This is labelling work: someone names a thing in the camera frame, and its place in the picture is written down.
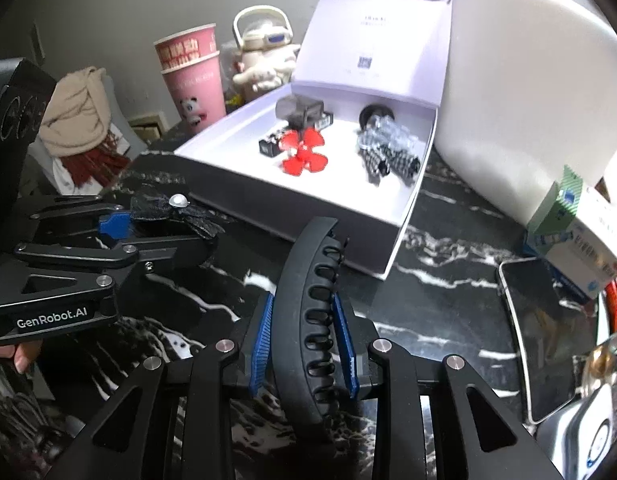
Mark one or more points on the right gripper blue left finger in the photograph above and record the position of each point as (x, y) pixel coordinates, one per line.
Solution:
(253, 337)

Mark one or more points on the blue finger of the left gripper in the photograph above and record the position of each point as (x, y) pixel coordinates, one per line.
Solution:
(116, 225)

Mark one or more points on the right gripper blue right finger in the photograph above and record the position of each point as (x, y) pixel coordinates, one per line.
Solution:
(354, 333)

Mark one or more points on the black lip gloss box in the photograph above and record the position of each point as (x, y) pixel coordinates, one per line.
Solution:
(288, 139)

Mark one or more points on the black white gingham scrunchie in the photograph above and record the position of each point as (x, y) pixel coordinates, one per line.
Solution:
(381, 157)

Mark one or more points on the red propeller fan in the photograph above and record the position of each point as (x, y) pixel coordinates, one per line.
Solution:
(306, 158)

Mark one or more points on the smoky transparent square box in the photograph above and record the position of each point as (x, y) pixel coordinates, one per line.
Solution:
(300, 112)

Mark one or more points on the black tape roll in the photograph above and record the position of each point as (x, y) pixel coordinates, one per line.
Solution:
(372, 110)

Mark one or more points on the clear plastic hair clip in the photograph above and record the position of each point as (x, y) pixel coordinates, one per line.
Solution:
(385, 130)

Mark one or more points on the person's left hand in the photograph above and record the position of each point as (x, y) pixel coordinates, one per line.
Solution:
(23, 354)

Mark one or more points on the red fringed cloth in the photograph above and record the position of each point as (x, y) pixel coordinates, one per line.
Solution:
(101, 164)

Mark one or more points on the beige scarf on chair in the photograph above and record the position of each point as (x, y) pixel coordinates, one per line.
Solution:
(78, 116)

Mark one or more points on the lower pink panda cup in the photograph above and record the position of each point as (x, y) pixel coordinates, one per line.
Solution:
(196, 89)

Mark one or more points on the upper pink paper cup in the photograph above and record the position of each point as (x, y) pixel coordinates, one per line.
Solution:
(186, 47)

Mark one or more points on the black smartphone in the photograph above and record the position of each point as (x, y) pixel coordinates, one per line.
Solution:
(554, 331)

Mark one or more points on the open lavender gift box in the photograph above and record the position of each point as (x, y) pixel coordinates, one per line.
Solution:
(355, 53)

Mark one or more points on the white mini printer device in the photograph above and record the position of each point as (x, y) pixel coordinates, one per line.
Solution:
(578, 436)

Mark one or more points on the white Cinnamoroll water bottle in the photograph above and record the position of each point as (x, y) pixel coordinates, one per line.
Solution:
(267, 53)

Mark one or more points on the green white medicine box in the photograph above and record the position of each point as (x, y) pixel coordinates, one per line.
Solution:
(575, 231)

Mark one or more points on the white foam board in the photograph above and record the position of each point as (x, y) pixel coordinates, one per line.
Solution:
(531, 87)

